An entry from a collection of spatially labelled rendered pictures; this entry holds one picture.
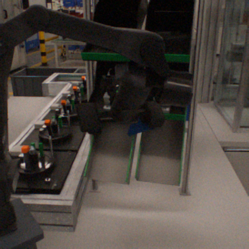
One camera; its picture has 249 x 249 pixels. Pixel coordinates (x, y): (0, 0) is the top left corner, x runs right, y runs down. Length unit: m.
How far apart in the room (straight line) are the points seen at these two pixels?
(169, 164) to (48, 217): 0.39
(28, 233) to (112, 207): 0.41
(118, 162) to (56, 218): 0.24
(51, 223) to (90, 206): 0.16
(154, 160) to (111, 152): 0.13
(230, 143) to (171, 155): 0.66
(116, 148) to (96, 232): 0.26
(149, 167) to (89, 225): 0.26
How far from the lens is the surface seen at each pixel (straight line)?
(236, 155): 1.55
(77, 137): 1.21
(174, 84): 0.53
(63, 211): 0.88
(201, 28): 0.87
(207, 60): 1.96
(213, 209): 1.02
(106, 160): 0.89
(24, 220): 0.67
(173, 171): 0.88
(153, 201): 1.01
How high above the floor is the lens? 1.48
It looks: 23 degrees down
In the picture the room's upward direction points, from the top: straight up
